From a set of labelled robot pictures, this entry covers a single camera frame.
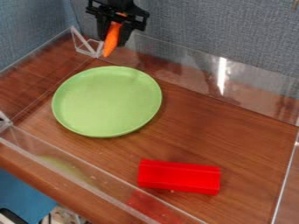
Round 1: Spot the orange toy carrot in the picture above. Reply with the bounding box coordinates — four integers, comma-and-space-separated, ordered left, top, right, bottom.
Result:
103, 22, 122, 57

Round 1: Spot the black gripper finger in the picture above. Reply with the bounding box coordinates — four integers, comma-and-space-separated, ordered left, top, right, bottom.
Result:
98, 14, 114, 41
118, 22, 135, 47

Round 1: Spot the clear acrylic enclosure wall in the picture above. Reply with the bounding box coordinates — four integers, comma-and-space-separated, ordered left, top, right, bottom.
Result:
0, 29, 299, 224

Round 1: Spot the green round plate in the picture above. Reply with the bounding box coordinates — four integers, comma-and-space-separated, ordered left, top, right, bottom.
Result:
51, 66, 163, 137

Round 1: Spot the red rectangular block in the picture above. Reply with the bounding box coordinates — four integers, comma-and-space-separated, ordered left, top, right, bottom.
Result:
138, 159, 221, 195

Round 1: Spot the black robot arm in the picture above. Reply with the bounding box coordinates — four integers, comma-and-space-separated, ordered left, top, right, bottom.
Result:
86, 0, 150, 46

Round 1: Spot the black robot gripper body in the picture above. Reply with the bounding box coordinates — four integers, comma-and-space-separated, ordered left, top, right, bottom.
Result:
87, 0, 150, 31

